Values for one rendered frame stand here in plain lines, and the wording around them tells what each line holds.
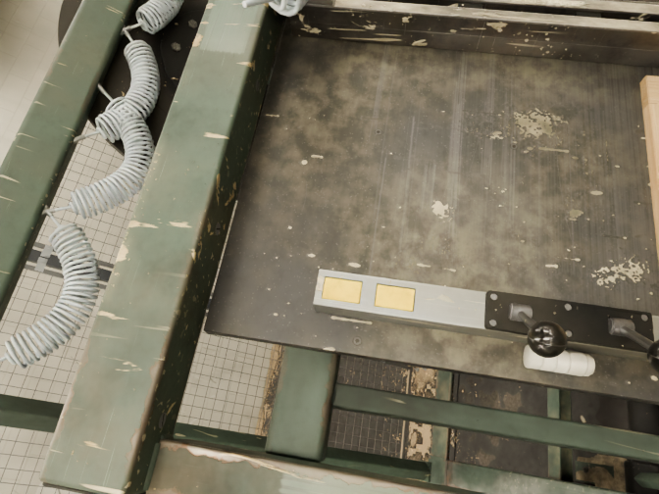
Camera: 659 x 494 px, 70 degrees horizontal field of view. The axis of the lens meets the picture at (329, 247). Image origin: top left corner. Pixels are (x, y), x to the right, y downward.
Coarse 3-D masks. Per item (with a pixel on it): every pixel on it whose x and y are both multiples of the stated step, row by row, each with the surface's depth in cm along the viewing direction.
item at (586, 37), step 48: (336, 0) 78; (384, 0) 79; (432, 0) 78; (480, 0) 76; (528, 0) 76; (576, 0) 75; (480, 48) 80; (528, 48) 79; (576, 48) 77; (624, 48) 76
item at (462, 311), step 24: (408, 288) 62; (432, 288) 62; (456, 288) 62; (336, 312) 64; (360, 312) 61; (384, 312) 61; (408, 312) 61; (432, 312) 60; (456, 312) 60; (480, 312) 60; (504, 336) 61
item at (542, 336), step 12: (516, 312) 58; (528, 312) 58; (528, 324) 53; (540, 324) 48; (552, 324) 48; (528, 336) 49; (540, 336) 47; (552, 336) 47; (564, 336) 47; (540, 348) 47; (552, 348) 47; (564, 348) 47
